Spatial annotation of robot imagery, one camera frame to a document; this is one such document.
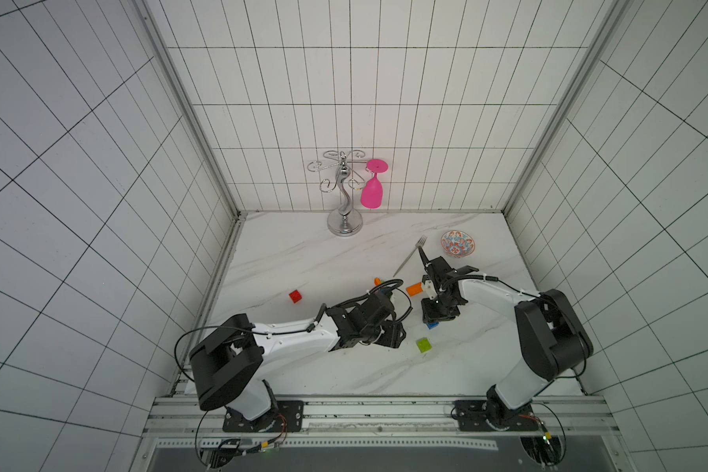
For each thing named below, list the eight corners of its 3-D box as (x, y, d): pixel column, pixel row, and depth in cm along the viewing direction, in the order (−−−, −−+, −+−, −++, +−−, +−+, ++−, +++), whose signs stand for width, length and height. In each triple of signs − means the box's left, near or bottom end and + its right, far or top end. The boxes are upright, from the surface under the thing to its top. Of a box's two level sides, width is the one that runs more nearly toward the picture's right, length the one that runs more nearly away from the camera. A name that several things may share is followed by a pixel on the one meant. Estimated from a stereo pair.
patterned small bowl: (444, 258, 107) (447, 251, 103) (439, 237, 113) (441, 230, 110) (473, 258, 107) (477, 251, 103) (467, 237, 113) (470, 230, 110)
